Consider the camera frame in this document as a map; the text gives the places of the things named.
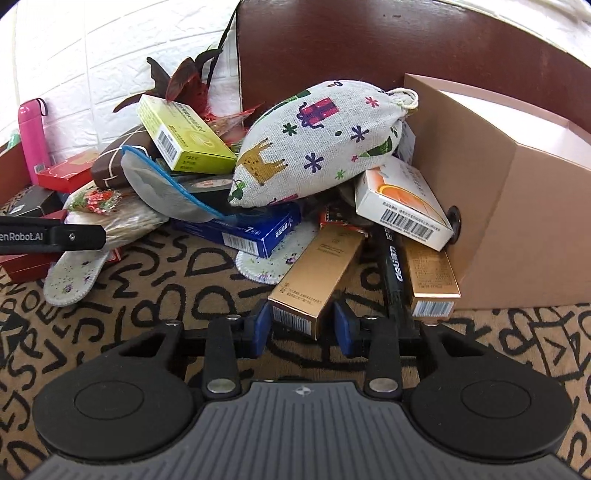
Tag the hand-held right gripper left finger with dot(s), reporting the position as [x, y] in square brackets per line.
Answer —
[264, 319]

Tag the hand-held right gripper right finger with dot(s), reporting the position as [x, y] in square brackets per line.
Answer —
[341, 324]

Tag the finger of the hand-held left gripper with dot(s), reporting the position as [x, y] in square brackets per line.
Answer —
[78, 237]

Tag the gold box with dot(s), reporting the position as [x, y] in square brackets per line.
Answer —
[318, 277]
[431, 277]

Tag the bag of cotton swabs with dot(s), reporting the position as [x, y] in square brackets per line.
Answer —
[129, 221]

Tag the pink-brown cardboard box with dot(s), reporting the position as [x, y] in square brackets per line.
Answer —
[521, 217]

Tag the black box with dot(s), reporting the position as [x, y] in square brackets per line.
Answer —
[32, 201]

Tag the colourful candy packet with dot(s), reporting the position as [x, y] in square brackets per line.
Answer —
[94, 201]

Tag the red box with puzzle pattern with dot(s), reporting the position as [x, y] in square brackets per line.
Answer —
[69, 175]

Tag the black marker pen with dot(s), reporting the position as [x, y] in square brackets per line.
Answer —
[395, 281]

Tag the blue box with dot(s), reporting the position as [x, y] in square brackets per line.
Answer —
[244, 228]

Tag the green packet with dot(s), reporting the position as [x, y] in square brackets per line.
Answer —
[14, 139]

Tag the pink thermos bottle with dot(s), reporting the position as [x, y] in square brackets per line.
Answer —
[33, 138]

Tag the blue-rimmed mesh pouch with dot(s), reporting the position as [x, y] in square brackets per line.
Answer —
[161, 184]

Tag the small red patterned box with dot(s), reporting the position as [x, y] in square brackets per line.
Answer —
[344, 217]

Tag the dark grey packet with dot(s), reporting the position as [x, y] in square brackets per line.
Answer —
[205, 184]

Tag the white and orange box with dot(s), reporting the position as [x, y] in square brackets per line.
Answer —
[401, 198]

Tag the yellow-green box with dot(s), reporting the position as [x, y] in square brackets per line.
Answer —
[184, 134]

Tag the red snack packet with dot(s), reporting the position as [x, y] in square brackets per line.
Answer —
[226, 122]

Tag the dark red artificial plant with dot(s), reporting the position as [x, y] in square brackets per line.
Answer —
[184, 78]

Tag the brown headboard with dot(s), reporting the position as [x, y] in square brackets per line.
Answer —
[369, 46]

